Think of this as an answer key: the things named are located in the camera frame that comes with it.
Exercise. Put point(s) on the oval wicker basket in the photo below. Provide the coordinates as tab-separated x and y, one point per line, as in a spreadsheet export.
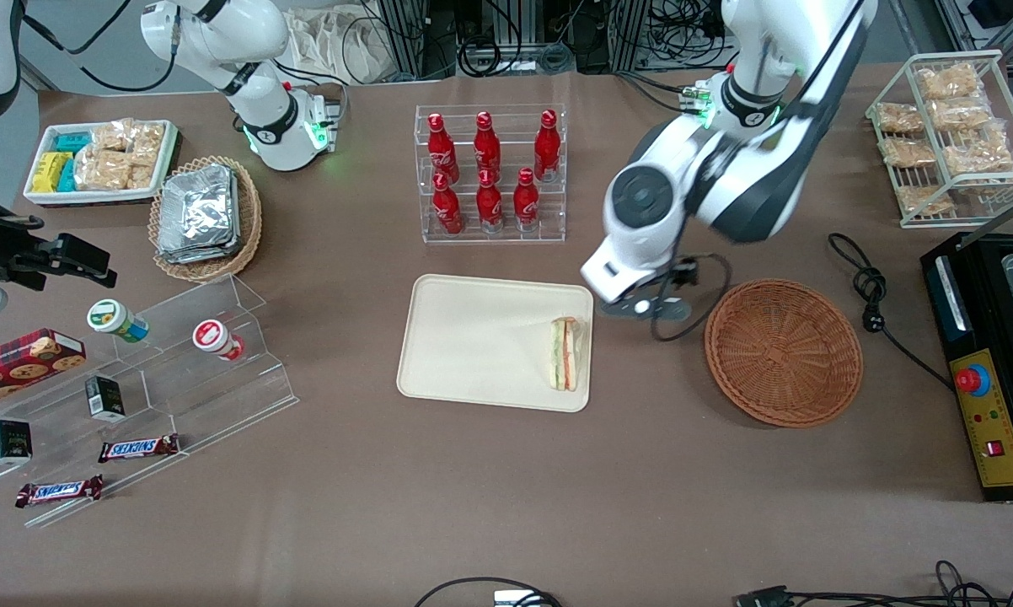
249	219

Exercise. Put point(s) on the brown chocolate bar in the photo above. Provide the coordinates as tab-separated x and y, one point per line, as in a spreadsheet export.
138	448
58	491

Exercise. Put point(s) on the red cookie box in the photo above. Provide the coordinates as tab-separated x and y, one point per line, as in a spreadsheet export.
18	362

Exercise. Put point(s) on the teal snack packet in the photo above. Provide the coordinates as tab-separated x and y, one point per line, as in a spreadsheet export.
67	175
72	142

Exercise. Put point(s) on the black and white box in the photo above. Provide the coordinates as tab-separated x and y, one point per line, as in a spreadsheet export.
9	442

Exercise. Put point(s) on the green-lid white cup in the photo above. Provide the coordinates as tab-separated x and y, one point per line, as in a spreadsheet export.
115	319

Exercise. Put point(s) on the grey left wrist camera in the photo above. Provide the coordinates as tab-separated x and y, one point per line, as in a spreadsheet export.
641	308

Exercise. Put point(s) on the triangular sandwich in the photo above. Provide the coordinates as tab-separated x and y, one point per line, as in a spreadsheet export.
565	354

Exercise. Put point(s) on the red cola bottle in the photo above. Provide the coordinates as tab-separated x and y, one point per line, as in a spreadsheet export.
487	147
442	152
447	206
546	147
490	204
526	202

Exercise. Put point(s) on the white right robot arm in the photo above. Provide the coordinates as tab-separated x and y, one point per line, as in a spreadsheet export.
277	126

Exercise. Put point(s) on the clear acrylic stepped display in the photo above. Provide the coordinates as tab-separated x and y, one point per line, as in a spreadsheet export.
211	396

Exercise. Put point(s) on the white rectangular snack tray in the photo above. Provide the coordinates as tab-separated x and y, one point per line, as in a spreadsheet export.
93	196

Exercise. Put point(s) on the black sealing machine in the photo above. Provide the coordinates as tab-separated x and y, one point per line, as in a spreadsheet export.
978	287

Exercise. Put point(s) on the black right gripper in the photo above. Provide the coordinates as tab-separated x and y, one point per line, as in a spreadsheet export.
2	246

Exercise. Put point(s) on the yellow control panel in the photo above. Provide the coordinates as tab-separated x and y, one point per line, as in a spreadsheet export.
991	438

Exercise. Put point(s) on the silver foil pack stack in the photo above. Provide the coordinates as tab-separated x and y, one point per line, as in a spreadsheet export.
196	215

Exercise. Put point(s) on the round brown wicker basket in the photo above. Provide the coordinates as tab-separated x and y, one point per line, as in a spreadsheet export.
780	354

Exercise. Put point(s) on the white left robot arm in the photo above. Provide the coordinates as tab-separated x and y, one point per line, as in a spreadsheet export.
726	185

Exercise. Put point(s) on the yellow snack packet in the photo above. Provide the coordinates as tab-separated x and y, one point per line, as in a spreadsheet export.
50	172

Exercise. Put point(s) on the white cloth bag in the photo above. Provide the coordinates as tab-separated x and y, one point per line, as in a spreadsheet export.
338	46

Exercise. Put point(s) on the bagged fried snack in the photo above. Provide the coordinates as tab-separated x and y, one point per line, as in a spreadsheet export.
962	114
898	118
983	153
907	153
949	82
919	201

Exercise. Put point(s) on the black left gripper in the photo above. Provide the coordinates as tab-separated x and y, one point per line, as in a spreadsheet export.
684	273

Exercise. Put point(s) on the clear rice cracker pack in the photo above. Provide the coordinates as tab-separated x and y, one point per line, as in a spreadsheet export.
148	143
112	135
102	170

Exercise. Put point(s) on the beige plastic tray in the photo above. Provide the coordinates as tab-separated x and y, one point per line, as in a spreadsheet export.
481	341

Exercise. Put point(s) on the small white device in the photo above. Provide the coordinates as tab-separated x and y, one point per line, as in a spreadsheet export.
515	599

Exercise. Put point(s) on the clear acrylic bottle rack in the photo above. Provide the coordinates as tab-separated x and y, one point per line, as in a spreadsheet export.
506	236

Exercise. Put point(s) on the red emergency stop button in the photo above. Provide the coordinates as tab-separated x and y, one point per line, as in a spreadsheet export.
972	381

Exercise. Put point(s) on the red-lid white cup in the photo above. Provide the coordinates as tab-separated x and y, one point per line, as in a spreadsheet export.
214	337

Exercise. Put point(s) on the small black box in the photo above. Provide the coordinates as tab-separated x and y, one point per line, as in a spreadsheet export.
104	398

